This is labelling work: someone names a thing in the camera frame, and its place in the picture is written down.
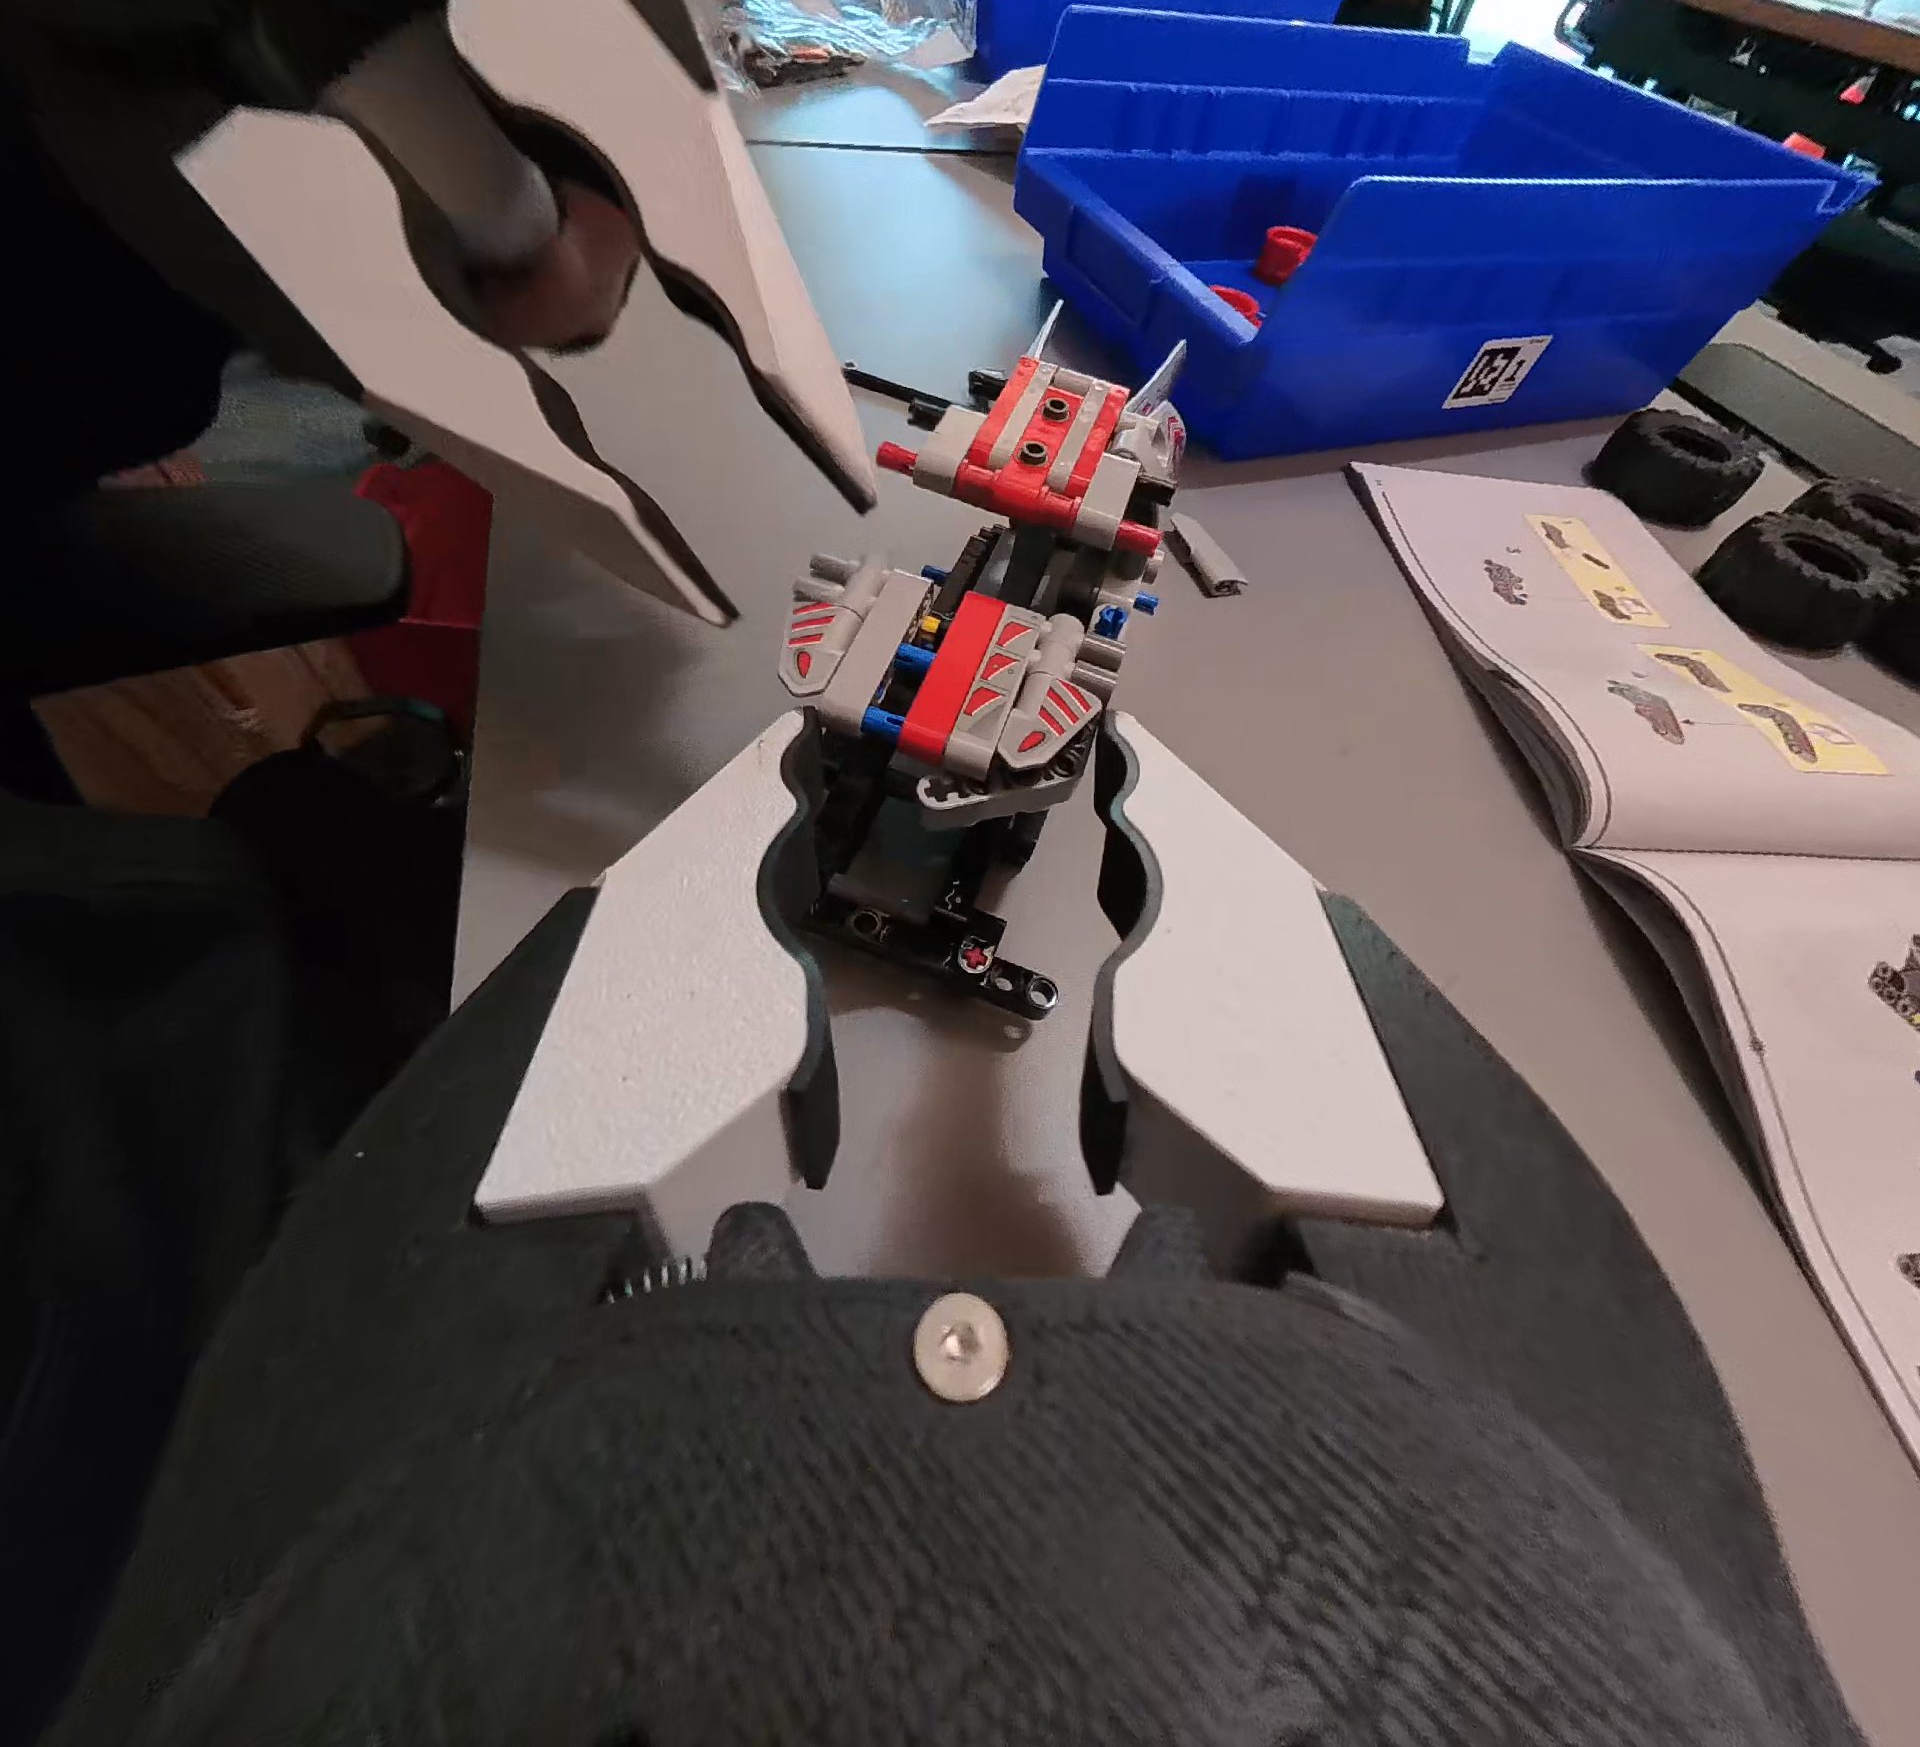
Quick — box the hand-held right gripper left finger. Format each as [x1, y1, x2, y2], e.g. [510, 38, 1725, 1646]
[473, 707, 840, 1232]

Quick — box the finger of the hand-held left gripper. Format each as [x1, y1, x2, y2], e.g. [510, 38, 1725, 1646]
[449, 0, 882, 517]
[177, 104, 738, 629]

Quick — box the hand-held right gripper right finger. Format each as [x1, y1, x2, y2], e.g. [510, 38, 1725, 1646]
[1079, 707, 1443, 1232]

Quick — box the toy brick vehicle model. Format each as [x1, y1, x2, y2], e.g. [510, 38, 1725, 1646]
[776, 302, 1192, 1022]

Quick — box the grey desk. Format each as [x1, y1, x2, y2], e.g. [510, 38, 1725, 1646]
[451, 52, 1920, 1747]

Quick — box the person's left hand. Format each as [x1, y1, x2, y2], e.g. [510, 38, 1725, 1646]
[458, 181, 642, 352]

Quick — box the small bag of parts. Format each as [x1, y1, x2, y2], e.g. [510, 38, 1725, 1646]
[718, 27, 871, 96]

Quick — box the red plastic object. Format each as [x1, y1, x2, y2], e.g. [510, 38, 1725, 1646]
[351, 458, 495, 736]

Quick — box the black chair armrest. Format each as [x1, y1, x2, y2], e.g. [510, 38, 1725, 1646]
[30, 480, 414, 698]

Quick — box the white paper sheet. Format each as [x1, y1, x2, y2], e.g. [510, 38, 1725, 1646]
[926, 64, 1047, 138]

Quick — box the black rod with beam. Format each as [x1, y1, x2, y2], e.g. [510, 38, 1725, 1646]
[843, 361, 993, 412]

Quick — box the open instruction booklet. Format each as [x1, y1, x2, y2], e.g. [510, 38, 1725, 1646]
[1349, 462, 1920, 1463]

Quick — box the light grey curved panel piece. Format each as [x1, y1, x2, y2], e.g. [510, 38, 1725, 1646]
[1166, 512, 1248, 598]

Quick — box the blue bin with printed tag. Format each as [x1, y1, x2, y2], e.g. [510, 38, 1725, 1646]
[1014, 2, 1877, 462]

